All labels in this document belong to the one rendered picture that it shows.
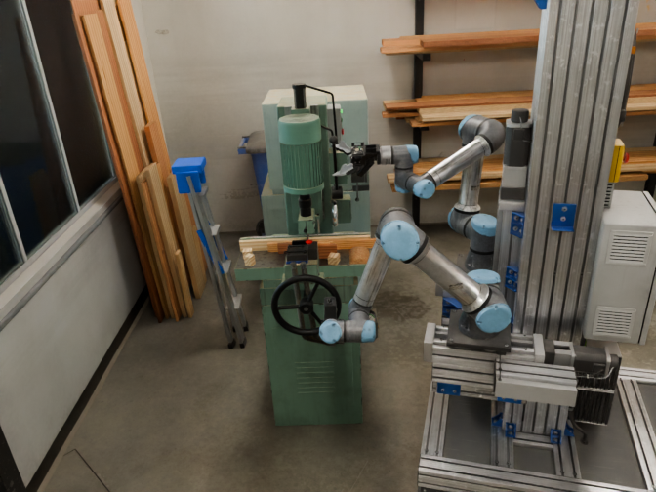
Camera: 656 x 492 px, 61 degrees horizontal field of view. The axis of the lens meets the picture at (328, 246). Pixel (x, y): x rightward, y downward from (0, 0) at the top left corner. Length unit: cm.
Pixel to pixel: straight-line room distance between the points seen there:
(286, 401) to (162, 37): 302
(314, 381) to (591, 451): 122
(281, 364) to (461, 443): 88
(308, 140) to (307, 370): 109
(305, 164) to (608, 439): 172
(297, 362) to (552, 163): 144
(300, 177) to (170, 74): 260
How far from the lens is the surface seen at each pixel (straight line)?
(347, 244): 254
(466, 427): 265
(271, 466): 279
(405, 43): 424
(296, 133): 228
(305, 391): 280
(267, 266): 245
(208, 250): 322
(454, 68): 470
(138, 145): 387
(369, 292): 199
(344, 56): 459
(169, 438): 303
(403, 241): 173
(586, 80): 198
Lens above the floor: 202
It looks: 26 degrees down
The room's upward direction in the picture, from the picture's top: 3 degrees counter-clockwise
